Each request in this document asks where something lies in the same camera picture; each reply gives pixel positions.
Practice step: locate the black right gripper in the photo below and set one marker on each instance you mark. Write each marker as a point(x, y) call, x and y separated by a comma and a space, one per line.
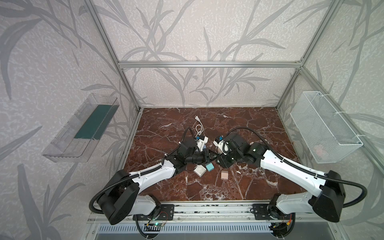
point(220, 160)

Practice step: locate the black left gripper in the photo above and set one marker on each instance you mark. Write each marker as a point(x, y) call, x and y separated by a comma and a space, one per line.
point(202, 158)

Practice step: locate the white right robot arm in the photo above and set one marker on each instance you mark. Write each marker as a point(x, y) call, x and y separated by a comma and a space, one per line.
point(324, 194)

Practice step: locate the teal cube adapter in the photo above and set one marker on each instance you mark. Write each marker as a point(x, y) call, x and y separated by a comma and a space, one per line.
point(209, 167)

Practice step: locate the white cube adapter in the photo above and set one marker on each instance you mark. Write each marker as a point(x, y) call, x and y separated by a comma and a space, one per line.
point(200, 170)

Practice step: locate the pink cube adapter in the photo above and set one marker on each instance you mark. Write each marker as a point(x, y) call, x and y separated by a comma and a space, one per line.
point(224, 175)

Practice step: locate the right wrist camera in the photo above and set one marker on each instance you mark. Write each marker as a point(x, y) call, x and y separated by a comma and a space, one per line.
point(221, 145)

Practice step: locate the aluminium front rail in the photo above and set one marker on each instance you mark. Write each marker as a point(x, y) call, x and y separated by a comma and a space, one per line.
point(203, 211)

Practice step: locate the white wire mesh basket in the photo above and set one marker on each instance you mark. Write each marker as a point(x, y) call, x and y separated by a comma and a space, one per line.
point(325, 131)

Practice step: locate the clear plastic wall tray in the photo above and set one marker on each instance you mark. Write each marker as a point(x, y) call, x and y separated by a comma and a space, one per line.
point(77, 140)

